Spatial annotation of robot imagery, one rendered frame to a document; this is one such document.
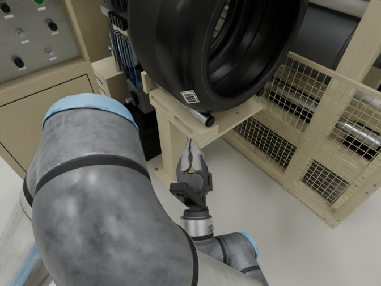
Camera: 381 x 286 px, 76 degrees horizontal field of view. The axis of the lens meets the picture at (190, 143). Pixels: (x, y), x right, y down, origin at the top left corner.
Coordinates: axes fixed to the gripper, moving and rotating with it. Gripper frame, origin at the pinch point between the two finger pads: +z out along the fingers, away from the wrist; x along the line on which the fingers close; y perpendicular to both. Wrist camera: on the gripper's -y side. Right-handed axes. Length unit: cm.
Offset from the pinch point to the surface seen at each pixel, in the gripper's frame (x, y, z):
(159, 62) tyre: -4.9, -7.6, 21.6
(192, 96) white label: 0.7, 1.2, 13.7
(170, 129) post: -36, 58, 15
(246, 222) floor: -5, 99, -43
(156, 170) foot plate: -68, 96, -7
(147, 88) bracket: -29.3, 24.7, 28.1
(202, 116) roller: -2.8, 19.0, 11.6
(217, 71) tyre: -1, 37, 35
